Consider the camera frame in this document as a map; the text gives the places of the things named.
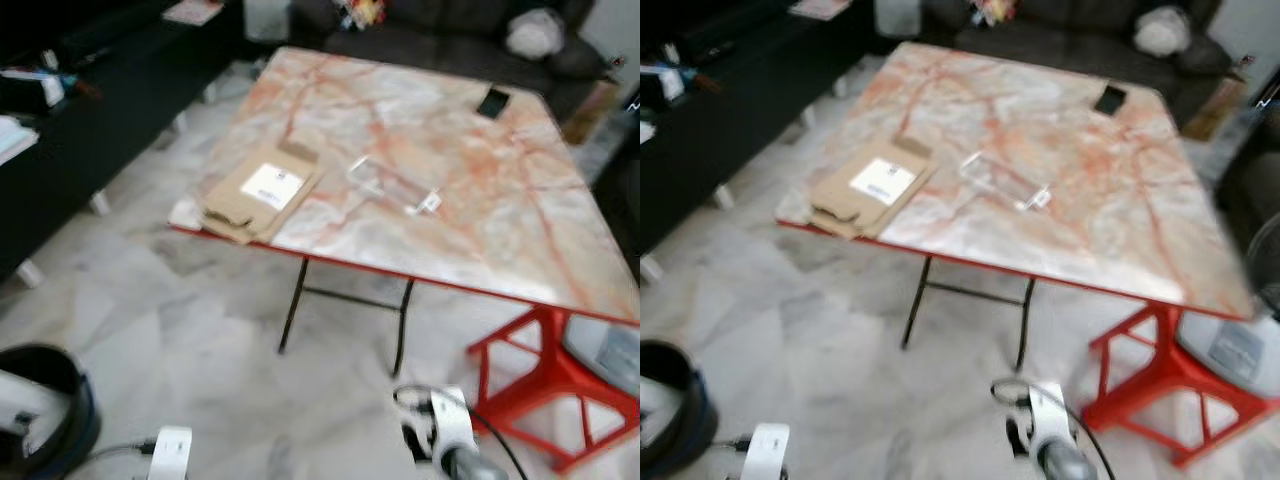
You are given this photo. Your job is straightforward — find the clear plastic tray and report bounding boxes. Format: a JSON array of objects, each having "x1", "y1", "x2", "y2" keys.
[
  {"x1": 958, "y1": 149, "x2": 1053, "y2": 214},
  {"x1": 344, "y1": 154, "x2": 447, "y2": 218}
]

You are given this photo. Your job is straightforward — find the white shipping label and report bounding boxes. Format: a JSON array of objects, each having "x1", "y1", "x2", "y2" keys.
[
  {"x1": 240, "y1": 162, "x2": 306, "y2": 211},
  {"x1": 850, "y1": 157, "x2": 917, "y2": 207}
]

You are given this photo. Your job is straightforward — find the flattened brown cardboard box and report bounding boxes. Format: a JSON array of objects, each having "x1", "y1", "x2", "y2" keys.
[
  {"x1": 198, "y1": 140, "x2": 327, "y2": 247},
  {"x1": 807, "y1": 139, "x2": 938, "y2": 242}
]

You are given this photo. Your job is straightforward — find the dark grey sofa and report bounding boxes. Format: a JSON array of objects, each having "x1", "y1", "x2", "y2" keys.
[
  {"x1": 288, "y1": 0, "x2": 613, "y2": 83},
  {"x1": 914, "y1": 0, "x2": 1243, "y2": 79}
]

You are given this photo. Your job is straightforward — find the grey Totoro plush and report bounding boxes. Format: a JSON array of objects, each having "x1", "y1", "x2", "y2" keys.
[
  {"x1": 1132, "y1": 7, "x2": 1194, "y2": 59},
  {"x1": 504, "y1": 9, "x2": 568, "y2": 60}
]

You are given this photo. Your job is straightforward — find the black low cabinet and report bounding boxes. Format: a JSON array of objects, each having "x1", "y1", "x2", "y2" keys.
[
  {"x1": 640, "y1": 0, "x2": 883, "y2": 258},
  {"x1": 0, "y1": 0, "x2": 247, "y2": 283}
]

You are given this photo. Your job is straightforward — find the colourful plush toys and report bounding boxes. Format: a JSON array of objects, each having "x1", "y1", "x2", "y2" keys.
[
  {"x1": 339, "y1": 0, "x2": 387, "y2": 30},
  {"x1": 964, "y1": 0, "x2": 1012, "y2": 27}
]

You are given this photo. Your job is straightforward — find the white lace cloth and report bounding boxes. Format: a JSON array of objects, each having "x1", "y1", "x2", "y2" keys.
[
  {"x1": 242, "y1": 0, "x2": 292, "y2": 44},
  {"x1": 874, "y1": 0, "x2": 927, "y2": 40}
]

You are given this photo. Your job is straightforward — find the white red magazine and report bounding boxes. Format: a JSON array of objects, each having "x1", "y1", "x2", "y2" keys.
[
  {"x1": 789, "y1": 0, "x2": 852, "y2": 22},
  {"x1": 161, "y1": 0, "x2": 227, "y2": 27}
]

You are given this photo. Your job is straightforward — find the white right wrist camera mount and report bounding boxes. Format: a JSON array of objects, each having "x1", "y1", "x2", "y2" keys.
[
  {"x1": 427, "y1": 387, "x2": 477, "y2": 453},
  {"x1": 1029, "y1": 382, "x2": 1077, "y2": 448}
]

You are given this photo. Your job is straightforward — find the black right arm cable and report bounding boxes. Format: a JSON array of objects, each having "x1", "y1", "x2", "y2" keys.
[
  {"x1": 393, "y1": 384, "x2": 528, "y2": 480},
  {"x1": 989, "y1": 377, "x2": 1118, "y2": 480}
]

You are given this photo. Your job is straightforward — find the marble top table red frame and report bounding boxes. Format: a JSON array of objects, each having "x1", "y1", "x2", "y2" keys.
[
  {"x1": 775, "y1": 40, "x2": 1280, "y2": 469},
  {"x1": 168, "y1": 45, "x2": 641, "y2": 473}
]

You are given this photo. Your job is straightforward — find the small clutter with red cable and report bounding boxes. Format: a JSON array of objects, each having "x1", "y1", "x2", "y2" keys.
[
  {"x1": 640, "y1": 62, "x2": 701, "y2": 106},
  {"x1": 0, "y1": 64, "x2": 102, "y2": 113}
]

